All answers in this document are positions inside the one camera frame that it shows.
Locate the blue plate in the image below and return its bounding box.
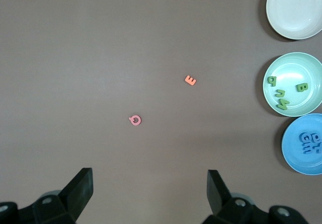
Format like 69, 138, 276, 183
281, 113, 322, 176

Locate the pink foam letter Q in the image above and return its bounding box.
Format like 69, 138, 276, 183
128, 115, 142, 127

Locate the beige plate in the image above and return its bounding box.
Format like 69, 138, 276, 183
266, 0, 322, 41

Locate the brown paper table cover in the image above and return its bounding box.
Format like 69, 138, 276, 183
0, 0, 322, 224

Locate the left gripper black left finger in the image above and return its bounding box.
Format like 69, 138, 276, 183
0, 168, 94, 224

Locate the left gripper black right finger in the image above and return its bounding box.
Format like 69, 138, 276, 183
202, 169, 305, 224

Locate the green plate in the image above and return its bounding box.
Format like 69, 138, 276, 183
262, 52, 322, 117

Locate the green foam capital letter N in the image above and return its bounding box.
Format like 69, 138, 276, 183
277, 98, 291, 110

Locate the orange foam letter E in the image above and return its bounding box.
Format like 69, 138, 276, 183
184, 74, 198, 87

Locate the blue foam letter E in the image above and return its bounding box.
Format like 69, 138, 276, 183
301, 141, 317, 156

